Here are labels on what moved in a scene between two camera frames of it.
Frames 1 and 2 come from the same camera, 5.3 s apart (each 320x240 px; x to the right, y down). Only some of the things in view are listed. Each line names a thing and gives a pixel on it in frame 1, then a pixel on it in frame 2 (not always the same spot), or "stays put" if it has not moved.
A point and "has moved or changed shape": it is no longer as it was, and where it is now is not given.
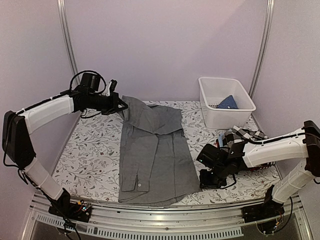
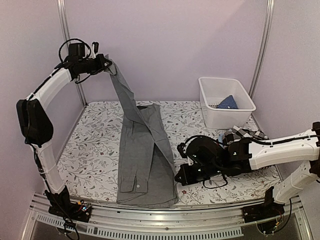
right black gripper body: x=214 y=180 to x=206 y=171
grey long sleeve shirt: x=156 y=168 has moved or changed shape
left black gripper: x=114 y=106 to x=102 y=65
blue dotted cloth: x=229 y=102 stays put
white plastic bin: x=213 y=91 stays put
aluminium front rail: x=206 y=221 stays put
